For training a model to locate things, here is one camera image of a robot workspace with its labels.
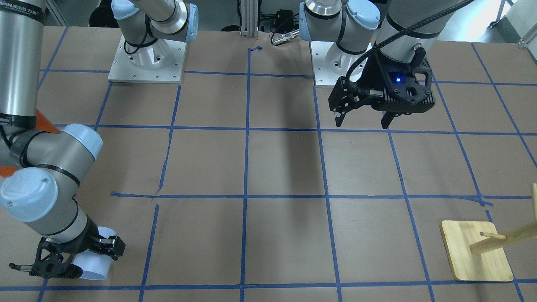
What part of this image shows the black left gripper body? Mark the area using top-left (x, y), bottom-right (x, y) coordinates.
top-left (328, 53), bottom-right (436, 115)

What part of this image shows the light blue plastic cup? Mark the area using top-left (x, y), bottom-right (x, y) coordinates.
top-left (73, 250), bottom-right (112, 281)

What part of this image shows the aluminium frame post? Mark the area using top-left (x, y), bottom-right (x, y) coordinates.
top-left (239, 0), bottom-right (260, 38)

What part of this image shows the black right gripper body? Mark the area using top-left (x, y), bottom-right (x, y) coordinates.
top-left (29, 219), bottom-right (126, 279)

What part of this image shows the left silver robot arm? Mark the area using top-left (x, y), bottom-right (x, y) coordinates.
top-left (299, 0), bottom-right (469, 129)

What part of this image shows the wooden mug tree stand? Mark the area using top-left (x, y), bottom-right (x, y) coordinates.
top-left (440, 183), bottom-right (537, 282)

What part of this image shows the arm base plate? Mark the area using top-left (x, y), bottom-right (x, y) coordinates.
top-left (310, 41), bottom-right (360, 88)
top-left (107, 37), bottom-right (188, 84)

